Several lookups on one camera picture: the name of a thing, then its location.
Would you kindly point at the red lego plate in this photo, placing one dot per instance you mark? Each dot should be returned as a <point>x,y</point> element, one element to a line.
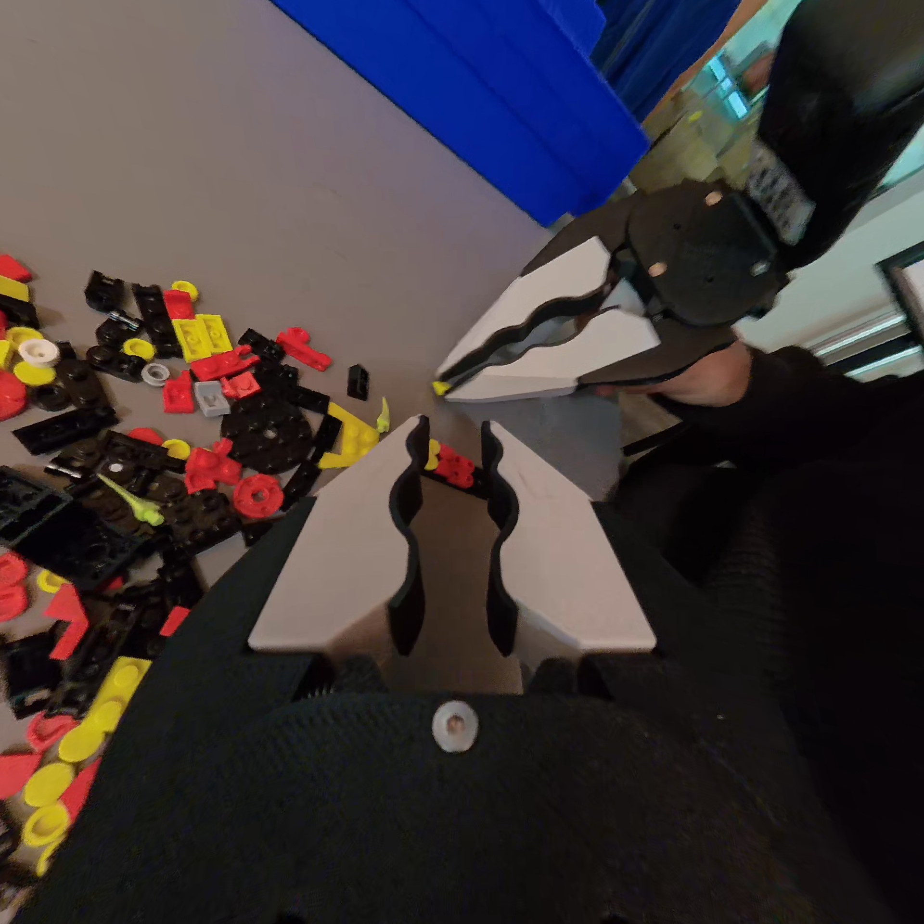
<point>455,465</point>

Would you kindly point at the person's right hand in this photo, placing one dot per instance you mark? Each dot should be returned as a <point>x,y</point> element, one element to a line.
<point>693,379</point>

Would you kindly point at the black framed screen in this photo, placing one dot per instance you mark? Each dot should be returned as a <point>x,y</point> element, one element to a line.
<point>902,281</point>

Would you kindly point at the pile of lego pieces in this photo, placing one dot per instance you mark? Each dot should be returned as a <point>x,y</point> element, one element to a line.
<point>144,462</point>

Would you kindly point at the black glossy object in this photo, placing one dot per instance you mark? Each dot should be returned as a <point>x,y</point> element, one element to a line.
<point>844,94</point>

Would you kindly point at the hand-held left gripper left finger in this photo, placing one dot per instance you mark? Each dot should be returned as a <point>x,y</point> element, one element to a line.
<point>325,570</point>

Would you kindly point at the cardboard box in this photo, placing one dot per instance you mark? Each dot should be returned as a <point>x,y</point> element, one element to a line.
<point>686,151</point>

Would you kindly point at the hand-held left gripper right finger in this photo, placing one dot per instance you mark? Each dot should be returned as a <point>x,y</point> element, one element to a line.
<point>570,570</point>

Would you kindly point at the person's right forearm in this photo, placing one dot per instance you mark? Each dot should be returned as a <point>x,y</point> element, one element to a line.
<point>830,419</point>

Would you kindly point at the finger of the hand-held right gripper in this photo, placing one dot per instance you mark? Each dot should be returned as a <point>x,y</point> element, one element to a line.
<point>577,361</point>
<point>548,281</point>

